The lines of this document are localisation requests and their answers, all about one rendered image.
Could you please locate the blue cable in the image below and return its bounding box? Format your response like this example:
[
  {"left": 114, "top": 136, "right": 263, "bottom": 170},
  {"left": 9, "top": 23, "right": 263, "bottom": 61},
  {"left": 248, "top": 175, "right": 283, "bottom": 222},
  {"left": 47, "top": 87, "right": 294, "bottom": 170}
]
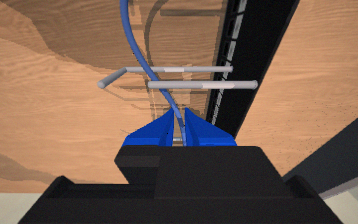
[{"left": 120, "top": 0, "right": 187, "bottom": 146}]

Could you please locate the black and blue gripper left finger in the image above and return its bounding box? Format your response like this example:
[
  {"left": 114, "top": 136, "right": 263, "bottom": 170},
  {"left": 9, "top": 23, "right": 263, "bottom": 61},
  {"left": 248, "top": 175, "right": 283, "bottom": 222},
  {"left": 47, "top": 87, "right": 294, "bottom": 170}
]
[{"left": 121, "top": 108, "right": 174, "bottom": 147}]

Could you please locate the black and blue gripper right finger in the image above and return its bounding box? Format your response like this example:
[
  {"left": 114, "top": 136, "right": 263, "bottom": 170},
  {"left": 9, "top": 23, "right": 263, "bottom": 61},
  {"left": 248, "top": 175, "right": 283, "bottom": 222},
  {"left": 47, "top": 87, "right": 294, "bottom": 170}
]
[{"left": 185, "top": 107, "right": 237, "bottom": 146}]

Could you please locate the grey metal rack with black patch panel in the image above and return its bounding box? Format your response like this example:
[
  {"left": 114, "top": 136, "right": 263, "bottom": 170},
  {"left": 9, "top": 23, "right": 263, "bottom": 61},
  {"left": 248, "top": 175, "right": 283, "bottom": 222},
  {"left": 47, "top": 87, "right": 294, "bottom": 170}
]
[{"left": 148, "top": 0, "right": 358, "bottom": 200}]

